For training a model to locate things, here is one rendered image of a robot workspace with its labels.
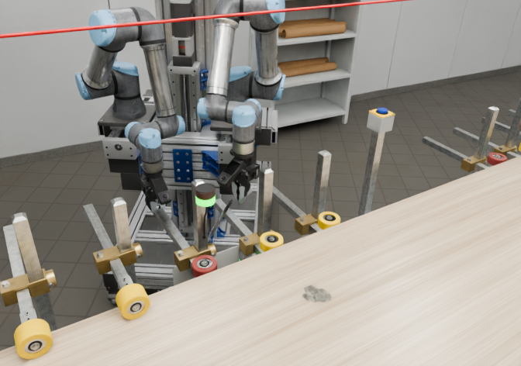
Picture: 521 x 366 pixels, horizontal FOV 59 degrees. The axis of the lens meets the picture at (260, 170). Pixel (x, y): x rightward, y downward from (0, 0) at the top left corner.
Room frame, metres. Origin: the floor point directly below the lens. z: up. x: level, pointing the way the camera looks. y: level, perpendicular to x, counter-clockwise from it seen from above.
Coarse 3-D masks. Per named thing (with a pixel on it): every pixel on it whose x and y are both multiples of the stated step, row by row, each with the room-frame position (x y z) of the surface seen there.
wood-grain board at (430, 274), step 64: (448, 192) 1.57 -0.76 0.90; (512, 192) 1.59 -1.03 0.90; (256, 256) 1.14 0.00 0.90; (320, 256) 1.15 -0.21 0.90; (384, 256) 1.17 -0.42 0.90; (448, 256) 1.18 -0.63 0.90; (512, 256) 1.19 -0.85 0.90; (128, 320) 0.86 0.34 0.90; (192, 320) 0.87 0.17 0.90; (256, 320) 0.88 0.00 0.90; (320, 320) 0.89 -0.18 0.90; (384, 320) 0.89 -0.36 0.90; (448, 320) 0.90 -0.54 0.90; (512, 320) 0.91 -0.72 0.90
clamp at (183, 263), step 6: (192, 246) 1.22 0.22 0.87; (210, 246) 1.22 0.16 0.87; (174, 252) 1.18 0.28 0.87; (186, 252) 1.18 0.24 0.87; (192, 252) 1.18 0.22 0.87; (198, 252) 1.19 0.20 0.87; (204, 252) 1.19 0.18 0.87; (210, 252) 1.20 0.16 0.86; (174, 258) 1.18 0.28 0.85; (180, 258) 1.15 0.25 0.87; (186, 258) 1.15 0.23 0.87; (180, 264) 1.14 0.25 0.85; (186, 264) 1.15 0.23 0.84; (180, 270) 1.14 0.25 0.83
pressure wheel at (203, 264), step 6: (198, 258) 1.11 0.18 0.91; (204, 258) 1.12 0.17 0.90; (210, 258) 1.12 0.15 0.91; (192, 264) 1.08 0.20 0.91; (198, 264) 1.09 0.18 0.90; (204, 264) 1.09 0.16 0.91; (210, 264) 1.09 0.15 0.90; (216, 264) 1.09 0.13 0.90; (192, 270) 1.07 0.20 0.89; (198, 270) 1.06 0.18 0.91; (204, 270) 1.06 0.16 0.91; (210, 270) 1.06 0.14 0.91; (198, 276) 1.06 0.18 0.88
